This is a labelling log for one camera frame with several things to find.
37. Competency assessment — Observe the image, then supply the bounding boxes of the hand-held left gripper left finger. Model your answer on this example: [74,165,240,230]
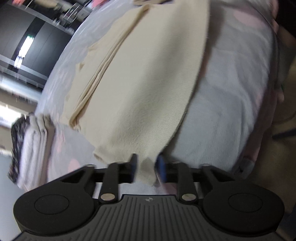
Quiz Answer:
[62,153,139,205]

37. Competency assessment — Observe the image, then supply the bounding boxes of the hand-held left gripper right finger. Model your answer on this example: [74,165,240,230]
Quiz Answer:
[155,155,234,205]

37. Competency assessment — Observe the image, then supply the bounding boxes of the cream garment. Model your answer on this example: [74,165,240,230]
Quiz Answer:
[62,0,210,186]

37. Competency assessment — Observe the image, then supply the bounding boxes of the grey dotted bed blanket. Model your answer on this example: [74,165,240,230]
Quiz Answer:
[35,0,286,197]

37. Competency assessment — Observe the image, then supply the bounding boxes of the stack of folded towels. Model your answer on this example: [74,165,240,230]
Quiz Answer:
[17,113,56,189]

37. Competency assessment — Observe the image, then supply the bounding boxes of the dark patterned folded garment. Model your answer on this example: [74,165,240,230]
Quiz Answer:
[7,116,35,183]

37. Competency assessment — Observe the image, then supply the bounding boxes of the black sliding wardrobe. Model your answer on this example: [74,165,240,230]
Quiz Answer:
[0,3,75,90]

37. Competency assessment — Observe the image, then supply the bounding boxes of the clear storage box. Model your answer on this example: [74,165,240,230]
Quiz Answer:
[62,2,89,22]

